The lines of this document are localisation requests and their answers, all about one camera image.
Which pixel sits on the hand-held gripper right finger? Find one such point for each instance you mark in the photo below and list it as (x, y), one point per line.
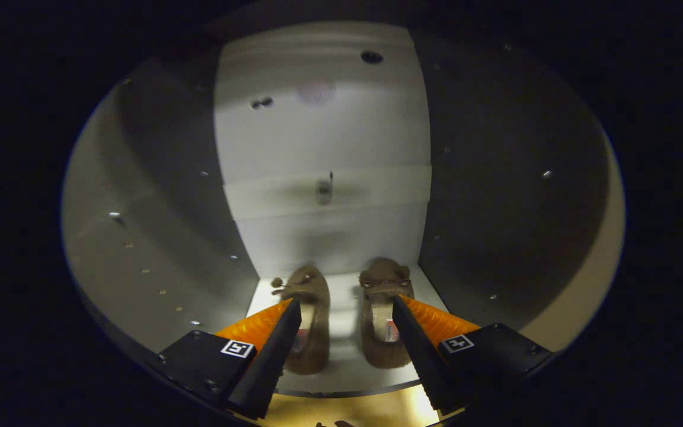
(421, 362)

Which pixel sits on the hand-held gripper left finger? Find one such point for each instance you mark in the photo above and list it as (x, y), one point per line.
(273, 367)

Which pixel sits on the grey shoe cabinet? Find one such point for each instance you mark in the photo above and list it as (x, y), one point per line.
(318, 136)

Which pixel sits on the brown fuzzy shoe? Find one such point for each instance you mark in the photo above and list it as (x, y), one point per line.
(313, 296)
(384, 284)

